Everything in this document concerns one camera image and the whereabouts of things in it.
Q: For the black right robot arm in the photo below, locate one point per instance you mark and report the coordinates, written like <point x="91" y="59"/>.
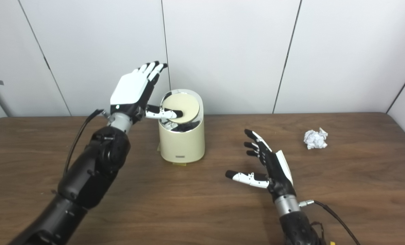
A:
<point x="297" y="228"/>

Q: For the white paper ball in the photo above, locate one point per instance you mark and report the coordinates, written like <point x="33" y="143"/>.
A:
<point x="315" y="139"/>

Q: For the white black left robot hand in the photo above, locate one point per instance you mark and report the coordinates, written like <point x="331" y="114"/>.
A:
<point x="129" y="90"/>

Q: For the cream round bin lid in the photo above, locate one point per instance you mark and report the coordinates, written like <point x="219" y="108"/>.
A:
<point x="185" y="102"/>

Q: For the cream-colored round bin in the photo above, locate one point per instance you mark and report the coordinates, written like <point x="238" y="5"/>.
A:
<point x="182" y="146"/>

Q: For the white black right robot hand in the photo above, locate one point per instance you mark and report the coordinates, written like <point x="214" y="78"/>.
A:
<point x="279" y="173"/>

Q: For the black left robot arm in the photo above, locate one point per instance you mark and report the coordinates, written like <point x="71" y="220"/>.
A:
<point x="90" y="173"/>

